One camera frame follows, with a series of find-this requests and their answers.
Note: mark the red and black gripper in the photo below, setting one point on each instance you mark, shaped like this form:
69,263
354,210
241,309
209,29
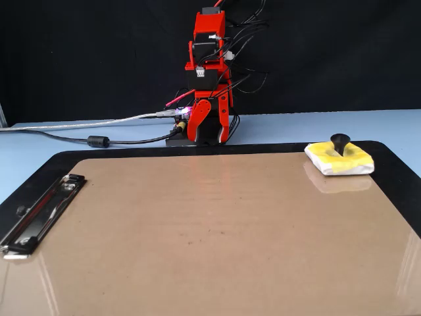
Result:
213,93

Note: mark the yellow sponge with black knob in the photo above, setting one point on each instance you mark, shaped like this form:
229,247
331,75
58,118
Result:
356,158

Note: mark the black robot base with electronics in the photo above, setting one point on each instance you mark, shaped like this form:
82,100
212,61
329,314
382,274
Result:
177,141

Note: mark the brown clipboard board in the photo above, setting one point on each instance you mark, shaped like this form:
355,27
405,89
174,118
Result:
230,247

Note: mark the black rectangular desk mat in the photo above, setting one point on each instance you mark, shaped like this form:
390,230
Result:
131,153

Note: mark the silver metal clipboard clip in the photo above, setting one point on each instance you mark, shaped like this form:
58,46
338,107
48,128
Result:
42,214

